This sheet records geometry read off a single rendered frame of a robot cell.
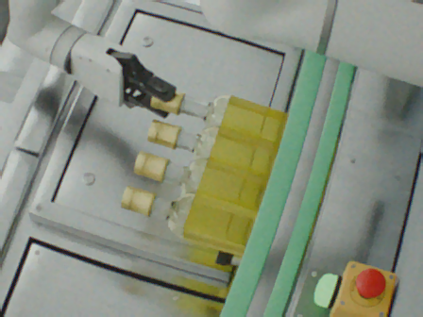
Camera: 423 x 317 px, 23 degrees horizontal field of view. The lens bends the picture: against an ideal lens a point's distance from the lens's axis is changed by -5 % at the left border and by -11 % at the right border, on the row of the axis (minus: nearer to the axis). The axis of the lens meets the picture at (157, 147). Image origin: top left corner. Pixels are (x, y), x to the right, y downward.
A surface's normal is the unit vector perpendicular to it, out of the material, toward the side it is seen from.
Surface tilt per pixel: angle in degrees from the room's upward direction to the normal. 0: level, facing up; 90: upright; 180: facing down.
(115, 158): 90
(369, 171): 90
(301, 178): 90
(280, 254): 90
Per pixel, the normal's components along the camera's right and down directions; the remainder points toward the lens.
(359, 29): -0.14, 0.18
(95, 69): -0.55, 0.66
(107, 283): 0.04, -0.49
